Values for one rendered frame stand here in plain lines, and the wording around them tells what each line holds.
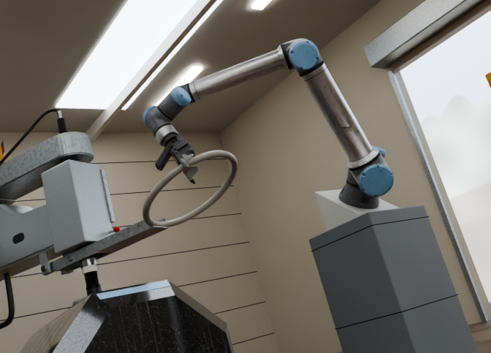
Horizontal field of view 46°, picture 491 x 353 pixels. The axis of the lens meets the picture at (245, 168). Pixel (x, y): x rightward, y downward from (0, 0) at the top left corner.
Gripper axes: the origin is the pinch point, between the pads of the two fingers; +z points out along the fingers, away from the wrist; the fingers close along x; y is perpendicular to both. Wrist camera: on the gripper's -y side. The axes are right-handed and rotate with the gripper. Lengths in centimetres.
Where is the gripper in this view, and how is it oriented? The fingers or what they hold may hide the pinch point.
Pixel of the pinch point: (191, 177)
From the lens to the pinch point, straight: 234.6
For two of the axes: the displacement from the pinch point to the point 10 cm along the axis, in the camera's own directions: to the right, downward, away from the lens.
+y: 8.2, -5.3, 2.1
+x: 0.7, 4.6, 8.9
